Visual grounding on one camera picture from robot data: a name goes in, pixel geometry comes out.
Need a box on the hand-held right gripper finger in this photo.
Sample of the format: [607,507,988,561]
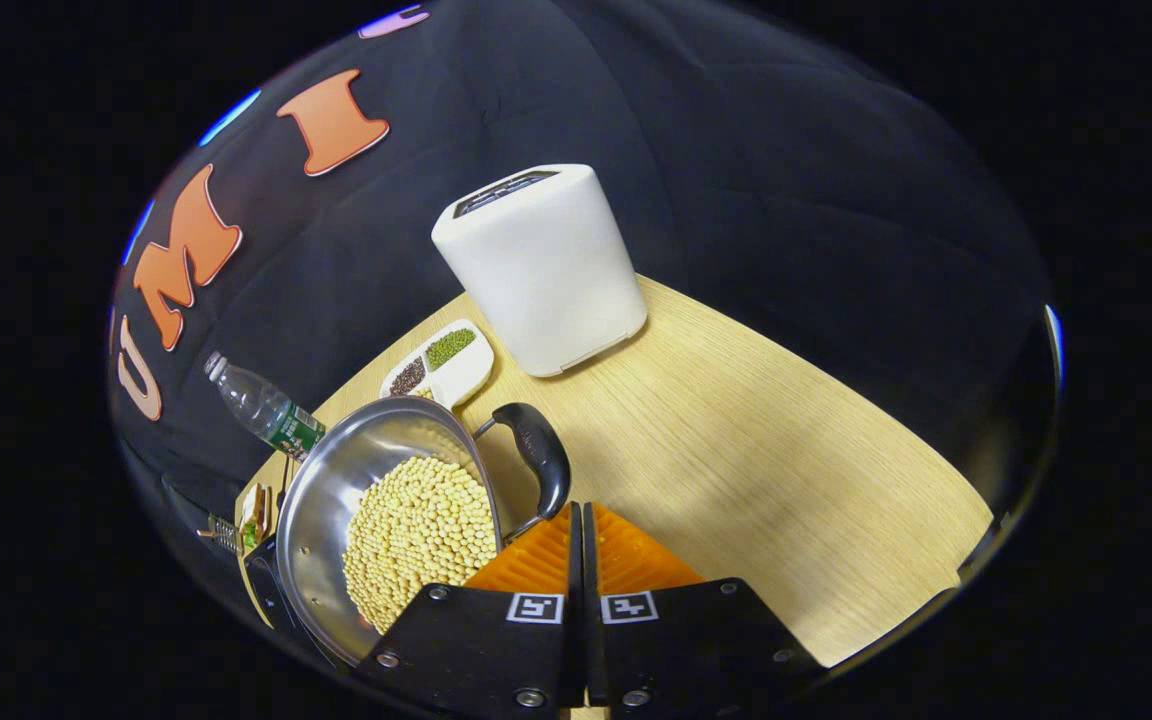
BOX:
[584,503,822,719]
[351,503,583,716]

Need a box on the steel pot with black handle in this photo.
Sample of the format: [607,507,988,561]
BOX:
[276,395,573,669]

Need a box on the black induction cooktop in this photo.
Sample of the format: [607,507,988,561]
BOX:
[242,538,347,669]

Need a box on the pile of soybeans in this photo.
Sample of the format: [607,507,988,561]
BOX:
[342,455,500,634]

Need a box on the white divided dish with beans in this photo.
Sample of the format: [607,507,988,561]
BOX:
[379,318,495,411]

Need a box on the sandwich on green plate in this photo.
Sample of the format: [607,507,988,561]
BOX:
[239,484,273,551]

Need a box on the white toaster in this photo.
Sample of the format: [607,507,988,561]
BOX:
[431,163,649,379]

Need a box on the clear plastic water bottle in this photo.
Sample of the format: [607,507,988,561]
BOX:
[203,350,327,463]

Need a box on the black backdrop cloth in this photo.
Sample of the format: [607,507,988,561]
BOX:
[106,0,1057,601]

